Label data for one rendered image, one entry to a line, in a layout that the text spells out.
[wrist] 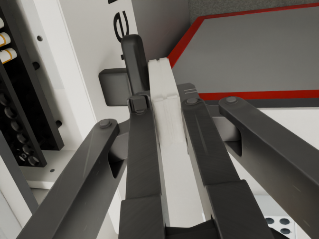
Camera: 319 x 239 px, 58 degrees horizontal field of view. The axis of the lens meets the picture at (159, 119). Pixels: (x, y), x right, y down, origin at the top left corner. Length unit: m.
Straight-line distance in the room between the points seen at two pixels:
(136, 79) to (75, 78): 0.04
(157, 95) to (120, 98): 0.07
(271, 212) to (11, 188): 0.32
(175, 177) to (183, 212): 0.08
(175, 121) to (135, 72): 0.06
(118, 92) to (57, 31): 0.06
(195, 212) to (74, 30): 0.37
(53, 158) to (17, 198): 0.09
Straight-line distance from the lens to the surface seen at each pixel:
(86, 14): 0.21
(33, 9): 0.31
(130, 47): 0.19
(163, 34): 0.74
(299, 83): 0.47
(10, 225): 0.31
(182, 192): 0.47
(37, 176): 0.36
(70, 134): 0.37
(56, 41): 0.20
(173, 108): 0.15
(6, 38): 0.30
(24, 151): 0.32
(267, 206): 0.44
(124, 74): 0.20
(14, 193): 0.31
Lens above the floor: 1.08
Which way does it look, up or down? 55 degrees down
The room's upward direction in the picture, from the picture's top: 152 degrees counter-clockwise
